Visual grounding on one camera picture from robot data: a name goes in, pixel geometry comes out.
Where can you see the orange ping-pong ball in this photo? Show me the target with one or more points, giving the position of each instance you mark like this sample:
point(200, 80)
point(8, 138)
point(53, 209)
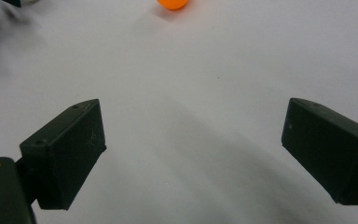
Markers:
point(172, 3)

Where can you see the dark object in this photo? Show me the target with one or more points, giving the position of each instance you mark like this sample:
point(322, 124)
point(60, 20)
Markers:
point(12, 2)

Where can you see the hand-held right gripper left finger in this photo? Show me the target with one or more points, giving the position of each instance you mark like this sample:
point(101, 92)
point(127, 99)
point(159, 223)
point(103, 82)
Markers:
point(65, 155)

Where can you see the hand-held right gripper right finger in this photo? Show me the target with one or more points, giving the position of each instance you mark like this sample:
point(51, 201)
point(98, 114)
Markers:
point(326, 149)

